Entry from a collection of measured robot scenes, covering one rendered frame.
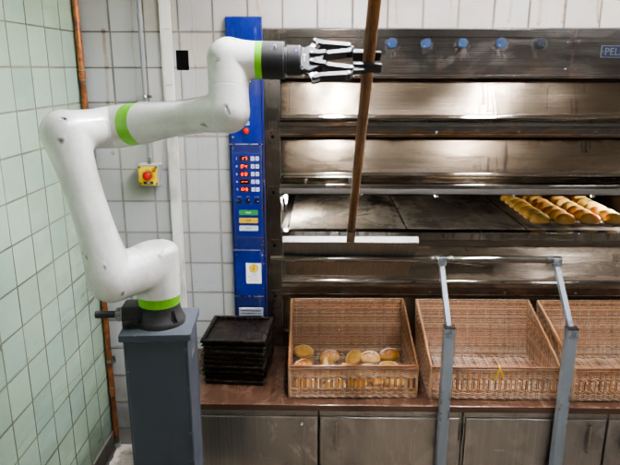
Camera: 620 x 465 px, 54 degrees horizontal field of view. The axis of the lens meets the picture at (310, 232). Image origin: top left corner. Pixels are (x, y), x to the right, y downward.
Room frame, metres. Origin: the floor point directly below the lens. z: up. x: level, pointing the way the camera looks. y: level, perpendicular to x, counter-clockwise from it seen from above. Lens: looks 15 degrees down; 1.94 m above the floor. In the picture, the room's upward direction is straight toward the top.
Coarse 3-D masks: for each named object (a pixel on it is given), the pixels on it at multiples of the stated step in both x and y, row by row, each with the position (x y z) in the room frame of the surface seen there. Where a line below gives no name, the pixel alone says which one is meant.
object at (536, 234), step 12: (492, 240) 2.79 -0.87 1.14; (504, 240) 2.79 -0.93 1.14; (516, 240) 2.79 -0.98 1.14; (528, 240) 2.79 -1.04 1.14; (540, 240) 2.79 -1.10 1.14; (552, 240) 2.78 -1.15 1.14; (564, 240) 2.78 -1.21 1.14; (576, 240) 2.78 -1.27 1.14; (588, 240) 2.78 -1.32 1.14; (600, 240) 2.78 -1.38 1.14; (612, 240) 2.78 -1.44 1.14
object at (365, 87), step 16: (368, 0) 1.42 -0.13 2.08; (368, 16) 1.45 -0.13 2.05; (368, 32) 1.48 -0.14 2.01; (368, 48) 1.52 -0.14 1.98; (368, 80) 1.61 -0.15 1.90; (368, 96) 1.66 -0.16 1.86; (368, 112) 1.72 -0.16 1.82; (352, 176) 1.99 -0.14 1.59; (352, 192) 2.05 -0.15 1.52; (352, 208) 2.14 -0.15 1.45; (352, 224) 2.24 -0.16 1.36
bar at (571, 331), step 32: (288, 256) 2.44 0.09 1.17; (320, 256) 2.43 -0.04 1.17; (352, 256) 2.43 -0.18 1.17; (384, 256) 2.43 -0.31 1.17; (416, 256) 2.43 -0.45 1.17; (448, 256) 2.43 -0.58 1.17; (480, 256) 2.43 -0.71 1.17; (512, 256) 2.42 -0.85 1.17; (544, 256) 2.42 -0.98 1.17; (448, 320) 2.24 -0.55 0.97; (448, 352) 2.20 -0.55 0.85; (448, 384) 2.20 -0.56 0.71; (448, 416) 2.20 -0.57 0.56
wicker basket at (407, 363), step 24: (336, 312) 2.76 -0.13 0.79; (360, 312) 2.75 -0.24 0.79; (384, 312) 2.75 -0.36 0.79; (312, 336) 2.72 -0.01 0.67; (384, 336) 2.72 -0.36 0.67; (408, 336) 2.53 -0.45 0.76; (288, 360) 2.34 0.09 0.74; (312, 360) 2.64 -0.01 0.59; (408, 360) 2.51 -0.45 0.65; (288, 384) 2.31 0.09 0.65; (336, 384) 2.31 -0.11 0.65; (384, 384) 2.31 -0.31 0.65; (408, 384) 2.41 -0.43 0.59
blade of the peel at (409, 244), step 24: (288, 240) 2.37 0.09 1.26; (312, 240) 2.36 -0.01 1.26; (336, 240) 2.36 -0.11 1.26; (360, 240) 2.36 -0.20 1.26; (384, 240) 2.36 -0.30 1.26; (408, 240) 2.36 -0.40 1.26; (288, 264) 2.54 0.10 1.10; (312, 264) 2.53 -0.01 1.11; (336, 264) 2.53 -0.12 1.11; (360, 264) 2.53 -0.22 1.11; (384, 264) 2.52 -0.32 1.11; (408, 264) 2.52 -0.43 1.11
